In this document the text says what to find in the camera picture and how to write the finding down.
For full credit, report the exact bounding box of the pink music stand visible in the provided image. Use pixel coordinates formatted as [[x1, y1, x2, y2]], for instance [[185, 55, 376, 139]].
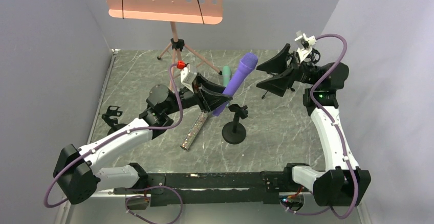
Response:
[[106, 0, 223, 75]]

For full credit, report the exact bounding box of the purple microphone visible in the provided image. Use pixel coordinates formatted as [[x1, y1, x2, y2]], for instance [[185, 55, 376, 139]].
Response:
[[223, 53, 258, 98]]

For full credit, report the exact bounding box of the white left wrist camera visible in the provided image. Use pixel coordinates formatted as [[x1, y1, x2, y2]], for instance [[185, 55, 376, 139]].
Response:
[[177, 61, 198, 92]]

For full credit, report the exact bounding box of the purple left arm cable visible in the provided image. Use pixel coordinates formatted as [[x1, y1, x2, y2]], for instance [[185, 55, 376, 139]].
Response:
[[43, 63, 184, 224]]

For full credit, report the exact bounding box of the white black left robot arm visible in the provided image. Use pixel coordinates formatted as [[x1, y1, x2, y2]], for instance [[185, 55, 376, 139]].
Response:
[[53, 73, 232, 205]]

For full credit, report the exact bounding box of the black tripod shock-mount stand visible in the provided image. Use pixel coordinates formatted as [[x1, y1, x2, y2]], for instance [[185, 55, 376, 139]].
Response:
[[261, 49, 320, 99]]

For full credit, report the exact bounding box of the aluminium table edge rail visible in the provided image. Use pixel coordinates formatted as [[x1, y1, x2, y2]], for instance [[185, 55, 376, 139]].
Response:
[[85, 49, 120, 145]]

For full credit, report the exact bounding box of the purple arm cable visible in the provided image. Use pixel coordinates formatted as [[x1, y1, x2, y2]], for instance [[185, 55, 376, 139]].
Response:
[[278, 33, 360, 220], [43, 63, 184, 224]]

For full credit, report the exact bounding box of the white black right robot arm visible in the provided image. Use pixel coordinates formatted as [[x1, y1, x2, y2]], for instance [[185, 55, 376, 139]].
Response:
[[212, 44, 371, 208]]

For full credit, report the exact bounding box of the black clip stand at left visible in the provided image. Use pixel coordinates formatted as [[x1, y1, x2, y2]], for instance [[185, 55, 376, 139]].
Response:
[[101, 105, 123, 129]]

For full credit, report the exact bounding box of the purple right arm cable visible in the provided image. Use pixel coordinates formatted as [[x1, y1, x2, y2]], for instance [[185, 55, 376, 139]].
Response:
[[278, 33, 360, 220]]

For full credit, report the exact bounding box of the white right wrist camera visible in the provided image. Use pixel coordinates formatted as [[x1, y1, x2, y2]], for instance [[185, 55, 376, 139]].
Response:
[[294, 31, 317, 61]]

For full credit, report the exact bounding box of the black round-base microphone stand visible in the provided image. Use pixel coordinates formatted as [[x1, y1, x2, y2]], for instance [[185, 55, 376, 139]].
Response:
[[222, 104, 248, 145]]

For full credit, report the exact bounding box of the teal green microphone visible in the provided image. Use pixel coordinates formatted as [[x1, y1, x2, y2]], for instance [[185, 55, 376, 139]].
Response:
[[222, 65, 232, 87]]

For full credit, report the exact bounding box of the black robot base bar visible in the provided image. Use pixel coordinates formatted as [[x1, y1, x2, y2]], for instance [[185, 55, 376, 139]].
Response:
[[113, 170, 306, 207]]

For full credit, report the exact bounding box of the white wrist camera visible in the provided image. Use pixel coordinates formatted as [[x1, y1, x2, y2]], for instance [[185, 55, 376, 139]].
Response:
[[177, 61, 198, 92], [294, 31, 317, 61]]

